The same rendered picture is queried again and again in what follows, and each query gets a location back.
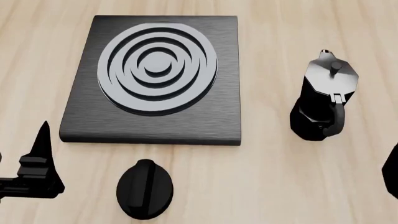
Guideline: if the black moka pot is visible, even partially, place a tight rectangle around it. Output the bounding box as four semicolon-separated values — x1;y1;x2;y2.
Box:
381;141;398;194
289;49;360;142

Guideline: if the black oval stove knob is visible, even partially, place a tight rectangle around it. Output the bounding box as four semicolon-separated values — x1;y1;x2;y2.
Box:
116;158;175;220

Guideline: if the dark brushed metal stove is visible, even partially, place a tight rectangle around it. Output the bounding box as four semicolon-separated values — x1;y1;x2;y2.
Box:
58;14;243;147

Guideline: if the grey spiral coil burner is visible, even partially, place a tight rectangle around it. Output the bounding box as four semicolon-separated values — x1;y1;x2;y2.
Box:
96;21;218;117

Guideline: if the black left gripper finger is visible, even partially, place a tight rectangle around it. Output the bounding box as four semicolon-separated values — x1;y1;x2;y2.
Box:
17;120;66;200

